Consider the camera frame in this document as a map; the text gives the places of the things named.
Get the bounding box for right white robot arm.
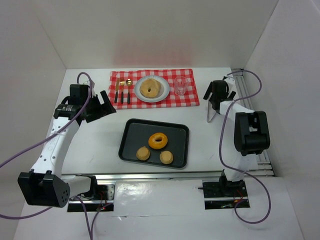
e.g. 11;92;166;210
203;80;270;197

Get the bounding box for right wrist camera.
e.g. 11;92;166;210
223;76;237;93

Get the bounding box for red checkered cloth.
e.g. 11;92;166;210
108;68;200;110

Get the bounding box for aluminium rail right side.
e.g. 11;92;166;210
231;68;275;177

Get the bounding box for gold knife black handle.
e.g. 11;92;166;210
114;78;120;103

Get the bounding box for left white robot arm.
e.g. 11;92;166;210
17;84;116;208

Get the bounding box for clear drinking glass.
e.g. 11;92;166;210
173;76;189;96

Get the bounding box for small round bun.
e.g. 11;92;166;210
159;150;174;165
136;146;151;161

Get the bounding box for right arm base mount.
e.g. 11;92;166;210
198;175;250;210

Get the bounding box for plain beige bagel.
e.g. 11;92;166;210
139;78;161;98

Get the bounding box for aluminium rail front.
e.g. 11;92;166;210
61;170;226;181

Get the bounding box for metal tongs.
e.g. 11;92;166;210
206;101;220;123

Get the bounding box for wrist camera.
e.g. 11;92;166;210
223;76;237;93
83;80;96;98

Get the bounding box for small round bun right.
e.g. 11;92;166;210
159;150;174;165

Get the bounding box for aluminium rail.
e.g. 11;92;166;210
231;68;275;177
61;170;226;181

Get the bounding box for black baking tray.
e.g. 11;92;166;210
118;118;190;169

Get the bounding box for gold spoon black handle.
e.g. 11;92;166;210
125;78;133;105

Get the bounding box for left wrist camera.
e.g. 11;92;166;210
83;80;96;98

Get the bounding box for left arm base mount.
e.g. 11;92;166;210
64;174;115;213

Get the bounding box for orange glazed donut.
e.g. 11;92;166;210
148;132;168;150

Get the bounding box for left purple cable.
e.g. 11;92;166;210
0;72;113;240

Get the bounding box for small round bun left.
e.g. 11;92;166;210
136;146;151;161

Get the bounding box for white paper plate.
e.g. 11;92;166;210
133;75;170;103

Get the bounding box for gold fork black handle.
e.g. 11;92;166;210
120;78;126;104

